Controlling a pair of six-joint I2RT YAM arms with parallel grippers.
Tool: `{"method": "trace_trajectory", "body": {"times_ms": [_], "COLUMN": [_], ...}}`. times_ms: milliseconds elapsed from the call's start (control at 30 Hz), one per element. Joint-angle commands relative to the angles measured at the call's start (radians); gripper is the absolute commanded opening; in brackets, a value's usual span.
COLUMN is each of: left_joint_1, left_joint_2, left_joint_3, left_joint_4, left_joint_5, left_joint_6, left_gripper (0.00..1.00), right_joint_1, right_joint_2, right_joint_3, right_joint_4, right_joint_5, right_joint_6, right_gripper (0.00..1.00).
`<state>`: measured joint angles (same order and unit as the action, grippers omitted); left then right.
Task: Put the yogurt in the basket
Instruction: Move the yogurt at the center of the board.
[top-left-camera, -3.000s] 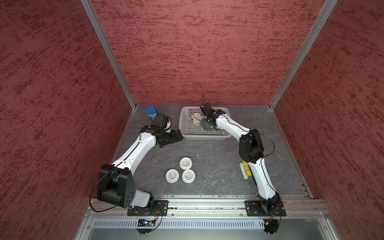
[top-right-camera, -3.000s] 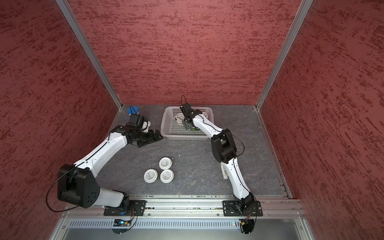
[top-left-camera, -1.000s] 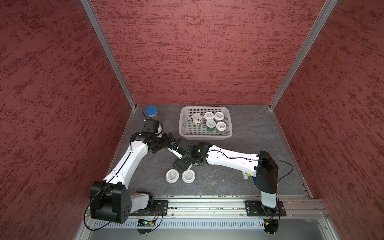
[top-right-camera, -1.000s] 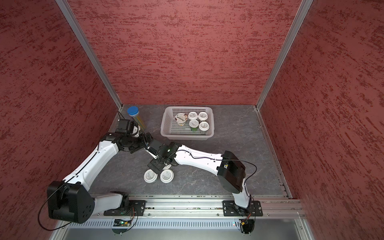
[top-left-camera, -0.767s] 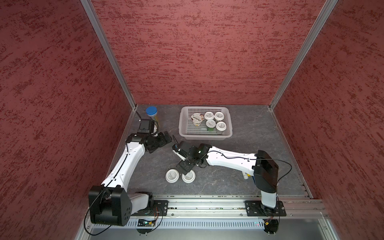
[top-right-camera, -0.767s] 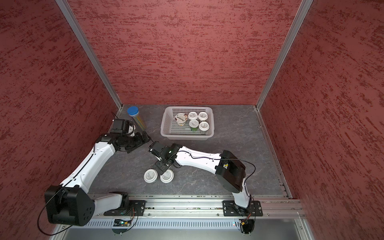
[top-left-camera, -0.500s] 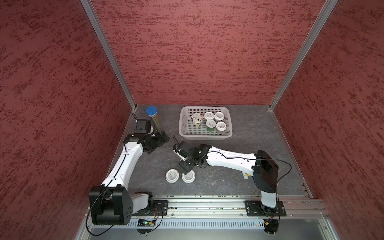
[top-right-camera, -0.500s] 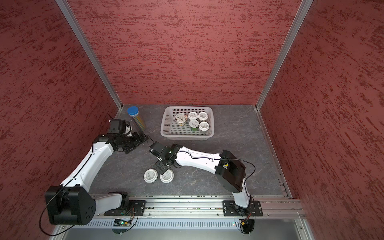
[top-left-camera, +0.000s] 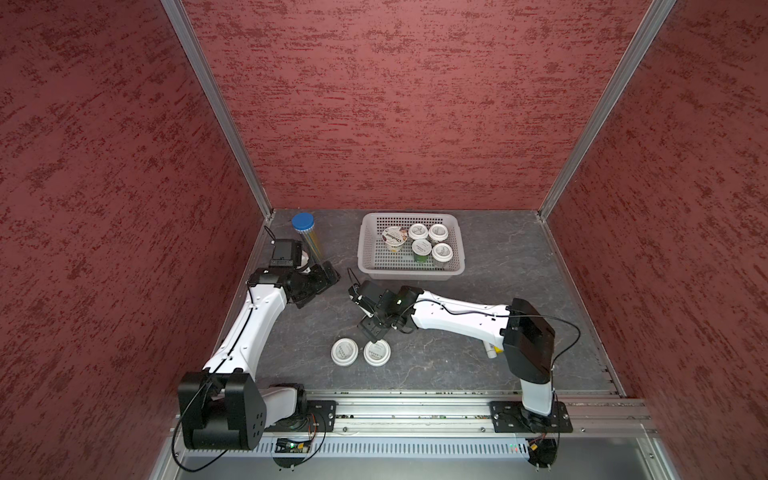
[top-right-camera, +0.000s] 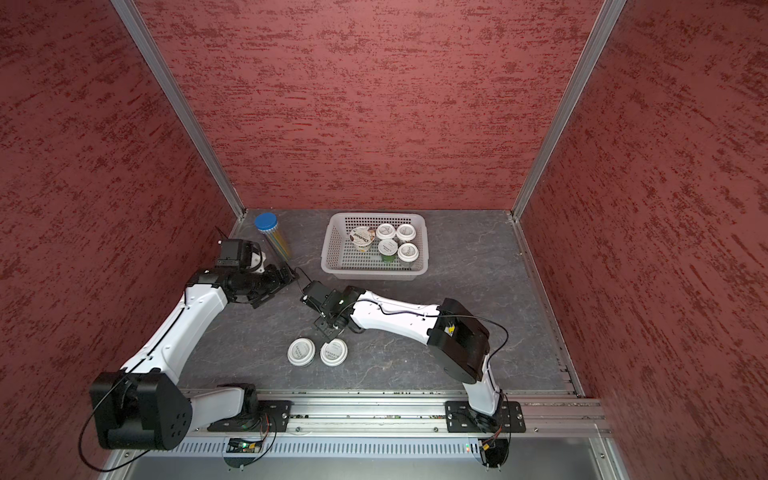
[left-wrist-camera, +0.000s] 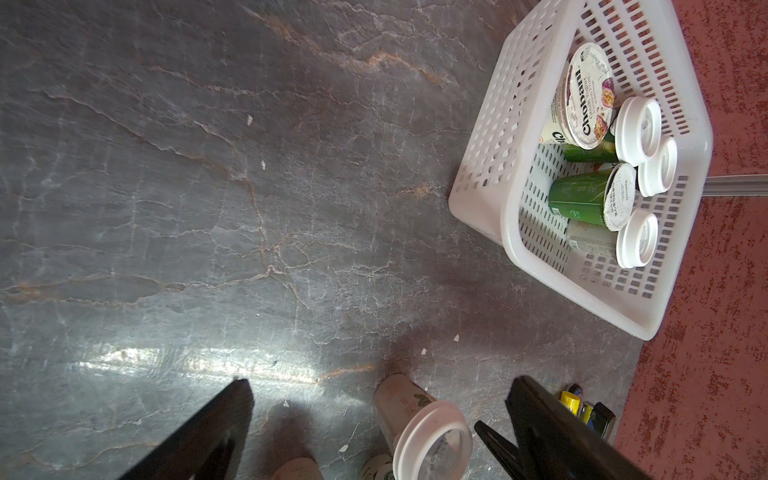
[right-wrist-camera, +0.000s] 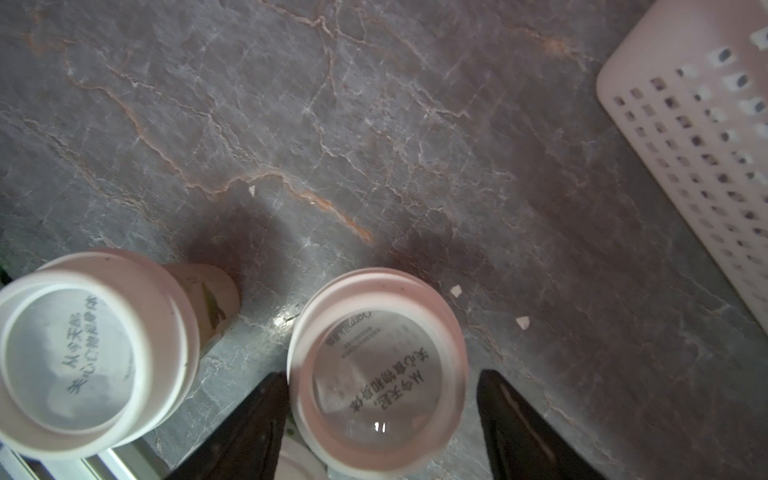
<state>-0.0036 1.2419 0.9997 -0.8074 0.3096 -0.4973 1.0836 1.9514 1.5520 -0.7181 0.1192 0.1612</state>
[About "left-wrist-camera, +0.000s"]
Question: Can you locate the yellow glue stick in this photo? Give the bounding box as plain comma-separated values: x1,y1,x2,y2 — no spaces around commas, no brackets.
559,384,583,416

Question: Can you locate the right aluminium corner post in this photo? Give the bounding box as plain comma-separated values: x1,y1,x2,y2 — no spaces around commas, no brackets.
702,174,768,197

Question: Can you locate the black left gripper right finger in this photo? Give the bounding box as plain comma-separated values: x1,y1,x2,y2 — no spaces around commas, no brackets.
474,375,649,480

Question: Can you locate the white yogurt cup front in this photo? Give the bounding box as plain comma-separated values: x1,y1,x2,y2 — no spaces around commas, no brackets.
548,164,637,231

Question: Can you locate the white perforated plastic basket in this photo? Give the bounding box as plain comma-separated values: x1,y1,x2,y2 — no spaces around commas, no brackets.
449,1,713,341

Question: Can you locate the white yogurt cup green label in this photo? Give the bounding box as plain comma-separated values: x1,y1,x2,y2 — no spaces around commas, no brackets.
563,96,662,167

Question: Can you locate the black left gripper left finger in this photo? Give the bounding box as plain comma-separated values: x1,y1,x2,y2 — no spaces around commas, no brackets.
121,379,254,479

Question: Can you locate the brown chocolate yogurt cup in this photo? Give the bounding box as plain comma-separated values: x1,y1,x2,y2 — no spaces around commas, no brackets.
539,43,616,150

